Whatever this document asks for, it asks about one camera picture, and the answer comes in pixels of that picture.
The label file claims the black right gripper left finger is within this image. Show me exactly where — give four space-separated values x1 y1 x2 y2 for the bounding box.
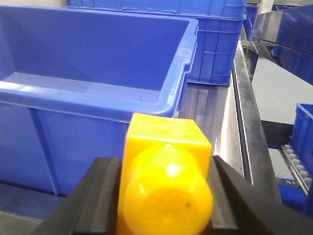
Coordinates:
34 157 122 235

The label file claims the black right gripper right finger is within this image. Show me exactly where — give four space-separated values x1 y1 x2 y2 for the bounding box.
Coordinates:
213 155 313 235

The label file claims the yellow studded toy brick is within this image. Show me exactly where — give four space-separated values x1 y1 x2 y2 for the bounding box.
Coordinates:
116 113 213 235

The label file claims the blue bin cart top right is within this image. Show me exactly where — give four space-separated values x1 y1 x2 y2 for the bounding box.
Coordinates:
0 5 199 196

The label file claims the stainless steel wheeled cart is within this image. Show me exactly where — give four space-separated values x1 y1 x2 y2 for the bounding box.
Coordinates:
178 41 282 203

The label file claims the large blue crate behind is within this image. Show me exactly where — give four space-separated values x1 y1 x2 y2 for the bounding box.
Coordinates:
66 0 246 86

